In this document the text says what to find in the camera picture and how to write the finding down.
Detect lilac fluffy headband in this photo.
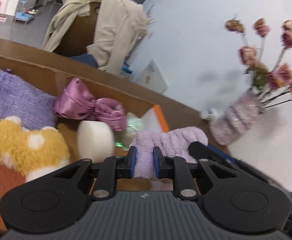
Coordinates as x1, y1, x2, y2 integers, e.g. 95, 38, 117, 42
130, 127, 208, 180

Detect white cylindrical sponge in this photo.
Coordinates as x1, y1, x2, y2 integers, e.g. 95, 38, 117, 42
77, 120, 115, 163

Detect pink satin scrunchie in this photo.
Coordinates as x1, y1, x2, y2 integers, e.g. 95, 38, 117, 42
53, 77, 126, 131

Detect yellow white plush toy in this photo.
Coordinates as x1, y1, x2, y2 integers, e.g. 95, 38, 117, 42
0, 116, 71, 182

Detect purple knitted pouch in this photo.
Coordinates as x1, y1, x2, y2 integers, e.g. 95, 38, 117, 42
0, 70, 57, 130

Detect small white jar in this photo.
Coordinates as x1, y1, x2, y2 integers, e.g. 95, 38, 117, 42
200, 108, 219, 121

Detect pink textured vase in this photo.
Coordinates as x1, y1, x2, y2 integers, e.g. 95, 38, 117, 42
209, 90, 264, 146

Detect dried pink roses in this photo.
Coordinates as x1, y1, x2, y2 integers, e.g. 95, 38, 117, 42
224, 17, 292, 113

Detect red cardboard box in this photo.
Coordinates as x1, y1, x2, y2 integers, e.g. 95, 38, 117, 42
0, 52, 171, 233

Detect wooden chair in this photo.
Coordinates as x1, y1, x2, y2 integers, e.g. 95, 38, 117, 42
54, 2, 100, 57

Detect beige coat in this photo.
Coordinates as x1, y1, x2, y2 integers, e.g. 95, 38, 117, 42
42, 0, 149, 75

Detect blue pet feeder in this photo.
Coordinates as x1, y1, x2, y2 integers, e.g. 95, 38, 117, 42
13, 0, 39, 25

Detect white board against wall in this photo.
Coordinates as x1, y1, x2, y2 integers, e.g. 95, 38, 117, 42
135, 60, 168, 94

